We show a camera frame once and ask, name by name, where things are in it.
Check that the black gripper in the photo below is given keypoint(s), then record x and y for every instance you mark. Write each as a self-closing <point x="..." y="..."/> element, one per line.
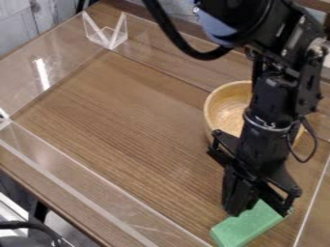
<point x="256" y="176"/>

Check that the green rectangular block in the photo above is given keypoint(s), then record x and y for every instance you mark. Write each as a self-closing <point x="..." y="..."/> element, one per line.
<point x="236" y="231"/>

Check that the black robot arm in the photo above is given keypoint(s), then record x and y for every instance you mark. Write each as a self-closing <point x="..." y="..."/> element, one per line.
<point x="285" y="43"/>

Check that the brown wooden bowl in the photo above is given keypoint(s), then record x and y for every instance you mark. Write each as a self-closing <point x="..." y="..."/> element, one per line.
<point x="224" y="108"/>

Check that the clear acrylic tray wall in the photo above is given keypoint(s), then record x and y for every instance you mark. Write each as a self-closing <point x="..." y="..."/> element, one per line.
<point x="90" y="201"/>

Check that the clear acrylic corner bracket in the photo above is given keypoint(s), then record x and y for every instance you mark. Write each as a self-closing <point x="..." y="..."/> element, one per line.
<point x="108" y="37"/>

